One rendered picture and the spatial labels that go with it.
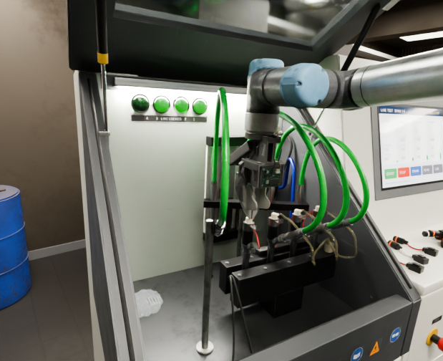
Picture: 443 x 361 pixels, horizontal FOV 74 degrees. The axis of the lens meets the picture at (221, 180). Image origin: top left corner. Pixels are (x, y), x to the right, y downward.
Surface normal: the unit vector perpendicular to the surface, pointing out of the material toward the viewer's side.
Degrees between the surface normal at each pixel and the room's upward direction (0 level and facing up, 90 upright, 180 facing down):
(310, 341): 0
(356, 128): 76
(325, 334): 0
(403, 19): 90
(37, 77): 90
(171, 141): 90
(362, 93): 112
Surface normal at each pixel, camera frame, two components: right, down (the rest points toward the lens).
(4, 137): 0.61, 0.22
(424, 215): 0.47, 0.00
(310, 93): 0.43, 0.24
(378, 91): -0.84, 0.43
